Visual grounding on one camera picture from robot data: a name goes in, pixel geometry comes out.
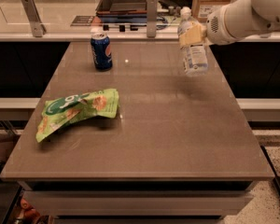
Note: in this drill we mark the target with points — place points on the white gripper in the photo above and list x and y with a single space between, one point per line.
220 27

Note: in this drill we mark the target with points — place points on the clear plastic water bottle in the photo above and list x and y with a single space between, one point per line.
194 56

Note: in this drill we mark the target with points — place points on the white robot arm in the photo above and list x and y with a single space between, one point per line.
256 17

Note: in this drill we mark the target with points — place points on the blue Pepsi soda can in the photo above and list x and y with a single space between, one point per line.
101 51

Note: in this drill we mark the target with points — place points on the green snack bag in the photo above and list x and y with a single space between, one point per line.
68 110

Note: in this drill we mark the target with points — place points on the orange object under table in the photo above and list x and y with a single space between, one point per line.
26 214

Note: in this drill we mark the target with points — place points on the middle metal glass bracket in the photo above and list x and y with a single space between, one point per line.
152 18

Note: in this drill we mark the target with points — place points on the metal glass bracket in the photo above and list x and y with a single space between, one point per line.
152 18
37 26

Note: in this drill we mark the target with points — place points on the left metal glass bracket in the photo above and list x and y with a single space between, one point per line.
37 26

